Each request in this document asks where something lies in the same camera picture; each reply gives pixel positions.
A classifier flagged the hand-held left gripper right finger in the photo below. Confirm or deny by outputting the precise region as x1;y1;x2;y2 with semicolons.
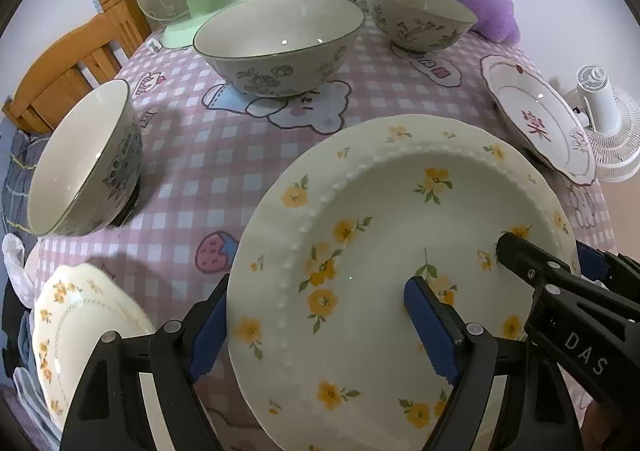
403;275;502;451

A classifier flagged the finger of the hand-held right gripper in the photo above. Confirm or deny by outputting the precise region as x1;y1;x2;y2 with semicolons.
495;232;640;327
574;240;640;299

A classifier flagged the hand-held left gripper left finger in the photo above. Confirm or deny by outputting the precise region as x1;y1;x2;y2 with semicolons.
59;275;230;451

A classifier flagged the large yellow floral plate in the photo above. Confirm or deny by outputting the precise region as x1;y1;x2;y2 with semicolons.
226;114;581;451

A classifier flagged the red print white plate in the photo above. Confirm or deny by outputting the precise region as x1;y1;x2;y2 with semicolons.
481;54;597;186

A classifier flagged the large grey floral bowl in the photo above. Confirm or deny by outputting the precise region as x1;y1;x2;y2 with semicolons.
193;0;365;98

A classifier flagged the beige door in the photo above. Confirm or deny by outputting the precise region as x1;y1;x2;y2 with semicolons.
602;181;640;257

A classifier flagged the scalloped yellow floral plate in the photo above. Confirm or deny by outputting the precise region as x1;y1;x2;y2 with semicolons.
31;263;157;432

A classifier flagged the white desk fan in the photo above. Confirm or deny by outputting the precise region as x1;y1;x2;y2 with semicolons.
570;63;640;182

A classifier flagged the blue cloth pile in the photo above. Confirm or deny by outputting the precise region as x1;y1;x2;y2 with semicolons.
0;301;61;442

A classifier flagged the pink checked tablecloth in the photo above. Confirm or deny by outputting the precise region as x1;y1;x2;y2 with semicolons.
30;21;616;451

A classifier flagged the white plastic bag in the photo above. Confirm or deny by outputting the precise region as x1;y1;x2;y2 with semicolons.
2;233;41;317

